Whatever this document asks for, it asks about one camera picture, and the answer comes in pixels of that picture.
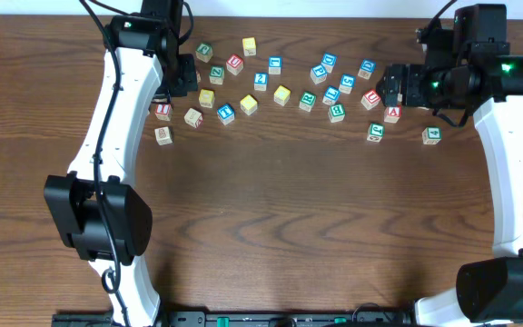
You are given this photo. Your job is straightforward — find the yellow block top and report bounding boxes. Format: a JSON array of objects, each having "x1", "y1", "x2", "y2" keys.
[{"x1": 242, "y1": 37, "x2": 257, "y2": 56}]

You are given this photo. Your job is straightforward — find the blue d block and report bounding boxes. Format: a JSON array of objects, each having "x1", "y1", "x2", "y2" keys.
[
  {"x1": 358, "y1": 59, "x2": 376, "y2": 80},
  {"x1": 321, "y1": 53, "x2": 338, "y2": 74}
]

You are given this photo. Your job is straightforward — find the plain I wooden block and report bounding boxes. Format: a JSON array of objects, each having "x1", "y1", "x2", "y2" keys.
[{"x1": 184, "y1": 108, "x2": 203, "y2": 129}]

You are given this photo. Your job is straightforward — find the blue 2 block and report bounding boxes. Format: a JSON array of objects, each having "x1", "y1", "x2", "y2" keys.
[{"x1": 253, "y1": 73, "x2": 268, "y2": 92}]

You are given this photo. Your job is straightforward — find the green j block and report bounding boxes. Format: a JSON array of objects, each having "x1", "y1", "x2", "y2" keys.
[
  {"x1": 367, "y1": 123, "x2": 385, "y2": 143},
  {"x1": 195, "y1": 43, "x2": 213, "y2": 63}
]

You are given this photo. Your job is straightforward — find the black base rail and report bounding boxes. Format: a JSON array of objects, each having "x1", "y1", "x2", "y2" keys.
[{"x1": 51, "y1": 309, "x2": 419, "y2": 327}]

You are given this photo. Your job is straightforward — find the blue D block left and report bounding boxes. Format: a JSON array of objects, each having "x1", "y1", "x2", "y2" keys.
[{"x1": 321, "y1": 53, "x2": 338, "y2": 74}]

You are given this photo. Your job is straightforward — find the yellow O block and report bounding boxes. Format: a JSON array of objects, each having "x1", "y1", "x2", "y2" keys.
[{"x1": 199, "y1": 89, "x2": 215, "y2": 108}]

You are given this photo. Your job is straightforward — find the red u block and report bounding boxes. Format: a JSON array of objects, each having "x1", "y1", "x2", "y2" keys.
[
  {"x1": 226, "y1": 54, "x2": 244, "y2": 75},
  {"x1": 360, "y1": 89, "x2": 380, "y2": 110}
]

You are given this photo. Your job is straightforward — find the yellow ladybug block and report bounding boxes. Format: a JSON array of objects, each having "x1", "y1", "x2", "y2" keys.
[{"x1": 240, "y1": 94, "x2": 258, "y2": 115}]

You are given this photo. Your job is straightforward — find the red U block right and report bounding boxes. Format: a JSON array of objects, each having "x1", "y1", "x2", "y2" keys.
[{"x1": 360, "y1": 89, "x2": 380, "y2": 110}]

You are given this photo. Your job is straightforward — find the red U block left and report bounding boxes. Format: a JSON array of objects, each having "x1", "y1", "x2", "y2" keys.
[{"x1": 226, "y1": 54, "x2": 244, "y2": 75}]

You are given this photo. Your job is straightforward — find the green R block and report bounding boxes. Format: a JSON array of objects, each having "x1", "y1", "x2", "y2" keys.
[{"x1": 299, "y1": 91, "x2": 316, "y2": 112}]

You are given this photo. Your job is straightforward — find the green J block right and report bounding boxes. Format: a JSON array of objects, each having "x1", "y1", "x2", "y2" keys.
[{"x1": 367, "y1": 123, "x2": 385, "y2": 143}]

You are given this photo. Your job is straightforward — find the red I block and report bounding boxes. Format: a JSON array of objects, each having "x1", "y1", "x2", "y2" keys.
[{"x1": 154, "y1": 104, "x2": 173, "y2": 121}]

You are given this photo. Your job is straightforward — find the red A block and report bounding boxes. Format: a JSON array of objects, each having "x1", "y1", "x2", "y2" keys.
[{"x1": 383, "y1": 106, "x2": 402, "y2": 124}]

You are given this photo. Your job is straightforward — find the green Z block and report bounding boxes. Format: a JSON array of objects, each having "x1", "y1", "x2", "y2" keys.
[{"x1": 209, "y1": 65, "x2": 224, "y2": 84}]

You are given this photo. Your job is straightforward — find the blue T block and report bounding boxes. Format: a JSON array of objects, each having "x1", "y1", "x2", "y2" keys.
[{"x1": 217, "y1": 104, "x2": 235, "y2": 125}]

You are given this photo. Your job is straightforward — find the blue 5 block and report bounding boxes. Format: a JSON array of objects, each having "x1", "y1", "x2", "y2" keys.
[{"x1": 339, "y1": 74, "x2": 356, "y2": 94}]

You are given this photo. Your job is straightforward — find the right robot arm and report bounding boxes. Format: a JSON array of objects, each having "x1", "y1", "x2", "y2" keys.
[{"x1": 376, "y1": 4, "x2": 523, "y2": 326}]

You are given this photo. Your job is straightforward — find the green 4 block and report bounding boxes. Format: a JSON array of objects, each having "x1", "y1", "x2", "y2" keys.
[{"x1": 421, "y1": 126, "x2": 442, "y2": 145}]

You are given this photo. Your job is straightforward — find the blue P block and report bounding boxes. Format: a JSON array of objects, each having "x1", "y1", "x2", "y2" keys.
[{"x1": 311, "y1": 64, "x2": 328, "y2": 84}]

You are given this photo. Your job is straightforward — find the blue L block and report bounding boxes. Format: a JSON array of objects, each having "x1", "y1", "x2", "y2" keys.
[{"x1": 322, "y1": 86, "x2": 340, "y2": 105}]

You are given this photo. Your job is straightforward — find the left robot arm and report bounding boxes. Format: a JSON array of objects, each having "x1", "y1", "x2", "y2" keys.
[{"x1": 44, "y1": 0, "x2": 198, "y2": 326}]

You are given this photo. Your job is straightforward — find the yellow turtle block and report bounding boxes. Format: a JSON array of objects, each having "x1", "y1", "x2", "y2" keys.
[{"x1": 274, "y1": 85, "x2": 291, "y2": 106}]

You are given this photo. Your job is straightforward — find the green B block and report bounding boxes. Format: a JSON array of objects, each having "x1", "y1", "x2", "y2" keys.
[{"x1": 328, "y1": 104, "x2": 346, "y2": 123}]

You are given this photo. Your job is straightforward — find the pineapple K wooden block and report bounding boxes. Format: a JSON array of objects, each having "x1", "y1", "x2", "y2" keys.
[{"x1": 154, "y1": 126, "x2": 173, "y2": 145}]

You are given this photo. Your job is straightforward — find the blue 1 block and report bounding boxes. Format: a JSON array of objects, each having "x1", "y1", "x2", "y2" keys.
[{"x1": 268, "y1": 56, "x2": 282, "y2": 74}]

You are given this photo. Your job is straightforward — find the blue D block right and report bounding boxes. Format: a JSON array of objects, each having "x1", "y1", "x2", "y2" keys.
[{"x1": 358, "y1": 59, "x2": 376, "y2": 80}]

